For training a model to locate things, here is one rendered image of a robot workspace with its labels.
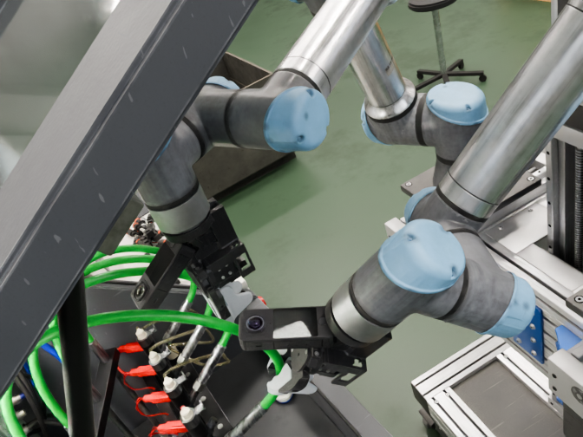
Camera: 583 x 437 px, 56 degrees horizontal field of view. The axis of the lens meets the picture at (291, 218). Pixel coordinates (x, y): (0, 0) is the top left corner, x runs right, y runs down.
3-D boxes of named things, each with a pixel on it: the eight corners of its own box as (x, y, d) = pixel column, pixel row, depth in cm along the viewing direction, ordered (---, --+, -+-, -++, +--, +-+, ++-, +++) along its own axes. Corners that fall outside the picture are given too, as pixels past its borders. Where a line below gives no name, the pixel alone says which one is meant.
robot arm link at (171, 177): (180, 101, 65) (132, 139, 60) (214, 174, 72) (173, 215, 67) (138, 100, 70) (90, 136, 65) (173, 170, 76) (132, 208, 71)
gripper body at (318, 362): (343, 390, 72) (396, 353, 64) (284, 380, 69) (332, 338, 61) (338, 338, 77) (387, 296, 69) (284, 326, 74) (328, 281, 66)
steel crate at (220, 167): (248, 122, 434) (219, 47, 397) (310, 157, 363) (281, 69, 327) (165, 169, 413) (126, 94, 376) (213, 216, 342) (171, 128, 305)
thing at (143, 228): (182, 246, 150) (174, 231, 147) (148, 267, 147) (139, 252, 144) (155, 215, 167) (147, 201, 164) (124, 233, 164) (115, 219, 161)
